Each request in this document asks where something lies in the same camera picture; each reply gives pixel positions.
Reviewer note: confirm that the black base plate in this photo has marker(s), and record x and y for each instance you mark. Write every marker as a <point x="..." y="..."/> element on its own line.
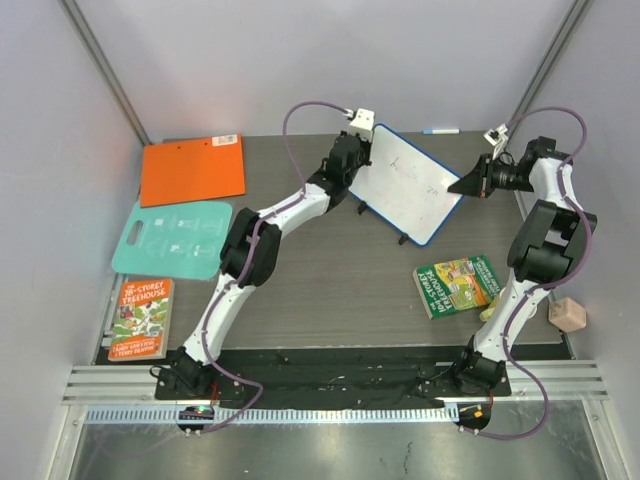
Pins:
<point x="327" y="378"/>

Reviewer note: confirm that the right aluminium frame post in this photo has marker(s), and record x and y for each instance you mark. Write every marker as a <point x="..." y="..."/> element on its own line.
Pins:
<point x="577" y="11"/>

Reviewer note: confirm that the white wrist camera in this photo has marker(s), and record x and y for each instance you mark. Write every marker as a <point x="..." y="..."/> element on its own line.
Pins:
<point x="361" y="123"/>
<point x="498" y="139"/>

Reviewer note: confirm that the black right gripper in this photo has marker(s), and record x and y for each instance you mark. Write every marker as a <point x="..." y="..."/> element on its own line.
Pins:
<point x="484" y="177"/>

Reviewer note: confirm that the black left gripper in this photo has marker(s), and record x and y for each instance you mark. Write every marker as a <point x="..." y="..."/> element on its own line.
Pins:
<point x="367" y="146"/>

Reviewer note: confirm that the blue whiteboard marker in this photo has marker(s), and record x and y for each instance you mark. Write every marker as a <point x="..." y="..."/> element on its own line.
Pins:
<point x="441" y="131"/>

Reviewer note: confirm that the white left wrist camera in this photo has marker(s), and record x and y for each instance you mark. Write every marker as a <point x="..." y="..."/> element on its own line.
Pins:
<point x="361" y="123"/>

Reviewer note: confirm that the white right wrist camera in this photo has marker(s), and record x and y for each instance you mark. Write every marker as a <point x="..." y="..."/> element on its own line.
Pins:
<point x="498" y="139"/>

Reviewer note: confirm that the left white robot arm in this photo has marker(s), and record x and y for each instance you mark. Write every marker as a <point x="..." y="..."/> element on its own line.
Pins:
<point x="249" y="256"/>

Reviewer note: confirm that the pale yellow object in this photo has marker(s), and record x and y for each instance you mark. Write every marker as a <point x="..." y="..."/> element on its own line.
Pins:
<point x="485" y="315"/>

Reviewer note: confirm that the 104-storey treehouse book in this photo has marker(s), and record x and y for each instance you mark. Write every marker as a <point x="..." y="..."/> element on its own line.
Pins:
<point x="451" y="287"/>

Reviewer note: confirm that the aluminium frame post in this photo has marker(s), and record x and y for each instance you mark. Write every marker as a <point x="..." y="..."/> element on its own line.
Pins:
<point x="83" y="29"/>
<point x="577" y="11"/>

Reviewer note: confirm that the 78-storey treehouse book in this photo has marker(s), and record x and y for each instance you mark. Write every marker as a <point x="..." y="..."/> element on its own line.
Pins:
<point x="142" y="321"/>

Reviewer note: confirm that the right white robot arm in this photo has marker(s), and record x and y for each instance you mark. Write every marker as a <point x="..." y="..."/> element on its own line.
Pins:
<point x="547" y="251"/>

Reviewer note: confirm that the aluminium front rail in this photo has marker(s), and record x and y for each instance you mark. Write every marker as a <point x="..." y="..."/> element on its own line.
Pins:
<point x="126" y="395"/>

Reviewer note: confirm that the left aluminium frame post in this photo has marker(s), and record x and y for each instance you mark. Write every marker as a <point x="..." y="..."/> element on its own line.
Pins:
<point x="83" y="29"/>

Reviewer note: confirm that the orange clipboard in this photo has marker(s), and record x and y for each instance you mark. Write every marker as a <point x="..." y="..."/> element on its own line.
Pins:
<point x="192" y="170"/>

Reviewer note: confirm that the teal shirt folding board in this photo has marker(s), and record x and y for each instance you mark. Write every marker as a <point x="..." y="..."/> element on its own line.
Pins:
<point x="181" y="241"/>

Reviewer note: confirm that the blue-framed whiteboard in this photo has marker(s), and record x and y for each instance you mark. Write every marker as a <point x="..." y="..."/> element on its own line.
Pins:
<point x="406" y="186"/>

